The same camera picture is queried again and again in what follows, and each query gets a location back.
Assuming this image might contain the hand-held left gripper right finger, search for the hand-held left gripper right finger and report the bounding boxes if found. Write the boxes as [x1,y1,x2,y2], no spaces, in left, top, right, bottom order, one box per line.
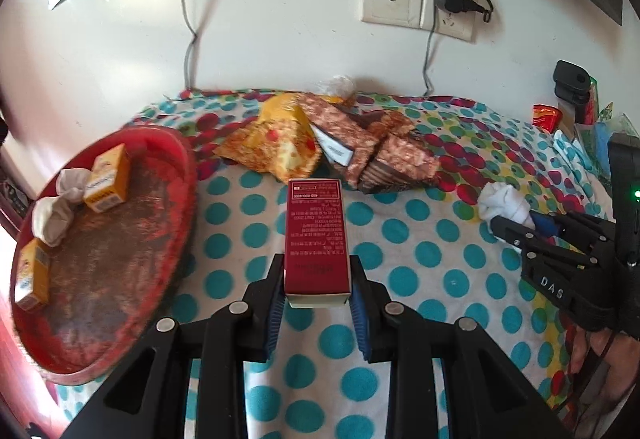
[348,255,573,439]

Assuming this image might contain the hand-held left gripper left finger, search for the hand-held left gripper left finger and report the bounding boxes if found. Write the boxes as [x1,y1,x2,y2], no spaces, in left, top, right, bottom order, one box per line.
[65,254,287,439]

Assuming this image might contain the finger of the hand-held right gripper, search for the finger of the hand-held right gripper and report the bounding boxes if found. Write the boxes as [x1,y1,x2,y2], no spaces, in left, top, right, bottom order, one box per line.
[490,216,601,270]
[530,210,617,245]

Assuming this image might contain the white sock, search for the white sock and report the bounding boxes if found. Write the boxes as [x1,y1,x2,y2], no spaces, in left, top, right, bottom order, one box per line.
[31,196,76,247]
[55,168,93,202]
[476,182,538,227]

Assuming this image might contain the red box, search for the red box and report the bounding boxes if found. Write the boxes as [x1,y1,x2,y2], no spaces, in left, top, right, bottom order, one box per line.
[283,178,351,309]

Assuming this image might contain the yellow snack bag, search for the yellow snack bag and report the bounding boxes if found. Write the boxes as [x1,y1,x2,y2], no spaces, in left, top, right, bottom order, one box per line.
[212,92,323,179]

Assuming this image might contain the red round tray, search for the red round tray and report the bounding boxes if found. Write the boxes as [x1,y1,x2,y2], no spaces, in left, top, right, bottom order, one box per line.
[9,126,198,375]

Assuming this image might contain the yellow small box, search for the yellow small box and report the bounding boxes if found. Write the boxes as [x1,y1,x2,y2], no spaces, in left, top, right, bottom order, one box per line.
[82,143,132,214]
[14,239,53,311]

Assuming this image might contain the person's right hand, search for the person's right hand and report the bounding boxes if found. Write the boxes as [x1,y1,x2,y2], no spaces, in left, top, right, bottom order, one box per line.
[570,325,640,439]

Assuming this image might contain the polka dot tablecloth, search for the polka dot tablecloth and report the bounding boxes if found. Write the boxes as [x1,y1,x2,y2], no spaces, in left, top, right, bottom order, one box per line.
[45,86,621,439]

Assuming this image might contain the red snack packet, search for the red snack packet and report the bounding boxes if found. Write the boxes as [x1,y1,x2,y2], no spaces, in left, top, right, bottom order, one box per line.
[532,103,563,132]

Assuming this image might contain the red green packet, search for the red green packet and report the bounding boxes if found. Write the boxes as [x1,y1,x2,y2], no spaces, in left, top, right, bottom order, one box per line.
[585,76,602,125]

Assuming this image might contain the black plastic device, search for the black plastic device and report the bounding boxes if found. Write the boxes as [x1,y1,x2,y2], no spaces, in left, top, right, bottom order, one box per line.
[552,60,592,125]

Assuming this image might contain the white card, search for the white card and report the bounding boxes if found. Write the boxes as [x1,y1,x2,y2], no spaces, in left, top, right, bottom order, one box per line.
[315,126,355,167]

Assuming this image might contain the crumpled clear plastic wrapper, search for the crumpled clear plastic wrapper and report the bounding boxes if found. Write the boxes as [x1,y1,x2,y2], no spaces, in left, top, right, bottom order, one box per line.
[320,75,358,101]

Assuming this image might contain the thin black cable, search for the thin black cable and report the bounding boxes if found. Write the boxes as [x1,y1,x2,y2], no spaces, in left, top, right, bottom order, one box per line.
[562,331,618,422]

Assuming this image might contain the grey outlet cable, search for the grey outlet cable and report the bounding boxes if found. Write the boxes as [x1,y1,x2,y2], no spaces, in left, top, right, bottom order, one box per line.
[421,26,437,96]

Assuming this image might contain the white wall power outlet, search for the white wall power outlet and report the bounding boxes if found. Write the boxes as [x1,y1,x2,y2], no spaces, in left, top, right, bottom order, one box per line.
[422,0,474,43]

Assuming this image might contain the black plug with cable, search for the black plug with cable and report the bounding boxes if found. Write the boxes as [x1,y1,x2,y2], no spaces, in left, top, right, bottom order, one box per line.
[462,0,496,23]

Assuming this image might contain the grey hanging cable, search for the grey hanging cable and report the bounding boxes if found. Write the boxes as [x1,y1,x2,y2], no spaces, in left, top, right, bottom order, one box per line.
[177,0,209,90]

